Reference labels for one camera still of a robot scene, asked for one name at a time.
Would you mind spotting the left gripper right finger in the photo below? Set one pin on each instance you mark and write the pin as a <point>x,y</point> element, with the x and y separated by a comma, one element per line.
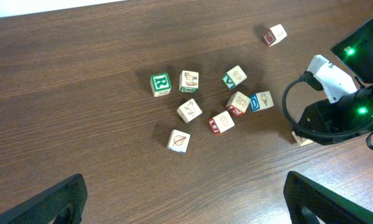
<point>310,202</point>

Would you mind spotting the green animal picture block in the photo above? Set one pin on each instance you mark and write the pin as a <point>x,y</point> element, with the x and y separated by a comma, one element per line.
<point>188,81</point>

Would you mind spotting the blue-sided leaf block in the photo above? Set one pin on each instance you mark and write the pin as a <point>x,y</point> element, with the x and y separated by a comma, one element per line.
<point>178,141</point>

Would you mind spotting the ice cream picture block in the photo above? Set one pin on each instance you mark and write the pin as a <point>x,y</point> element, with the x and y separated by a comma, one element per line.
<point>261,101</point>

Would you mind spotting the number 8 wooden block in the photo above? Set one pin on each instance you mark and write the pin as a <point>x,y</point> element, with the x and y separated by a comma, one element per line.
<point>221,122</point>

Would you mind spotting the red-sided number 5 block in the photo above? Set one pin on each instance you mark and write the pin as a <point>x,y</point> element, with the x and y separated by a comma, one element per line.
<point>238,103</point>

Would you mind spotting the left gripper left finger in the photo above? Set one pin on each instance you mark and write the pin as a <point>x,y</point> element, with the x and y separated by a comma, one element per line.
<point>62,203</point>

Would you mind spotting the far red-sided block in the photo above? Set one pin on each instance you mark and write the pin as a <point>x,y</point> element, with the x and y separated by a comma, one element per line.
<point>274,35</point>

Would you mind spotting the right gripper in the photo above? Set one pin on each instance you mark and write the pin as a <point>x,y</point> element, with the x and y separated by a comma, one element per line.
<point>348,118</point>

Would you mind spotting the number 6 wooden block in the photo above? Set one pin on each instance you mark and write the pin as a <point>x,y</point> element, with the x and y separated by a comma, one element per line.
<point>234,77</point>

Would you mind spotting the green-sided horse block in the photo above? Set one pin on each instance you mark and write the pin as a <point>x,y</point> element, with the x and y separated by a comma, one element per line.
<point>189,110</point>

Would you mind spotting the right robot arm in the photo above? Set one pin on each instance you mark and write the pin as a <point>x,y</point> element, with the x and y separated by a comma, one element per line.
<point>356,52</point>

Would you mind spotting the green R block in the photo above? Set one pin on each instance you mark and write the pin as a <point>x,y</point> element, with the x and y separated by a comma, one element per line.
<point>160,84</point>

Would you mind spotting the yellow-sided wooden block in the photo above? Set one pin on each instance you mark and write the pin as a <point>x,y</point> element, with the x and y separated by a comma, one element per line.
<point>301,140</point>

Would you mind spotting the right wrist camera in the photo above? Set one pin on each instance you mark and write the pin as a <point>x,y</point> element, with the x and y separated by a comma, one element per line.
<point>335,82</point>

